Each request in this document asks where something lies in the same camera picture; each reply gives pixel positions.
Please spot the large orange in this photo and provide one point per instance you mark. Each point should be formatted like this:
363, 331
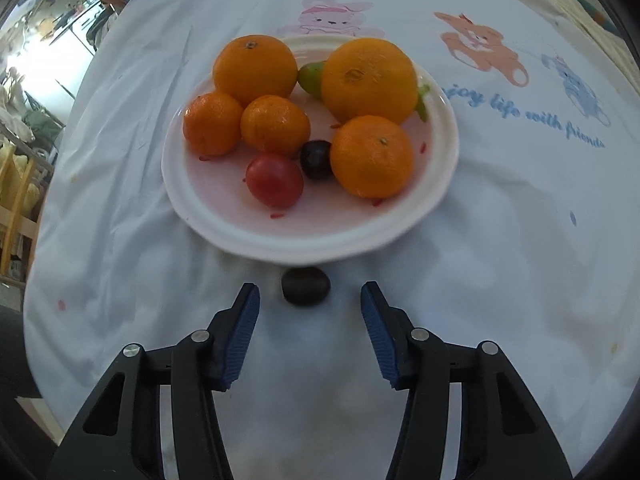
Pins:
255, 69
369, 80

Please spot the white printed tablecloth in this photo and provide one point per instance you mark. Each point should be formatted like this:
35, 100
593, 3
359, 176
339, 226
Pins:
500, 260

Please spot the pale green fruit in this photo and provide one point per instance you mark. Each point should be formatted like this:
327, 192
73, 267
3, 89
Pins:
423, 102

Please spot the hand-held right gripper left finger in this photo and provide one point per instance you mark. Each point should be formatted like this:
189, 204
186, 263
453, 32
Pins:
240, 335

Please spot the red cherry tomato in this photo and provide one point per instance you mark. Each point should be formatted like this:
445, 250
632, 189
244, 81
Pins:
274, 180

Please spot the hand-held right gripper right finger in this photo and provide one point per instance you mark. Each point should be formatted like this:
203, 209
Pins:
380, 335

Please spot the cream patterned quilt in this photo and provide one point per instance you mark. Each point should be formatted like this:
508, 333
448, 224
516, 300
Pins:
585, 5

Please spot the shiny dark grape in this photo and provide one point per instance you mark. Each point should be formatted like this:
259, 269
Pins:
316, 160

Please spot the pink plate with white rim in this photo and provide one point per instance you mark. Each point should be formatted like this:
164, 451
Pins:
225, 210

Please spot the wooden chair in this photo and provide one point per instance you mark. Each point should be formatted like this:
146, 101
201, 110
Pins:
17, 200

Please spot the small mandarin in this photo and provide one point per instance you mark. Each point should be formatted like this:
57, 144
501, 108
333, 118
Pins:
274, 124
372, 156
212, 122

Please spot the green grape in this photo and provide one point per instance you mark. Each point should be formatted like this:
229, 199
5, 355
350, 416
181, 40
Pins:
312, 79

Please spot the matt dark grape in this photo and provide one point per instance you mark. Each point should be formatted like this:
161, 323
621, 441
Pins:
305, 286

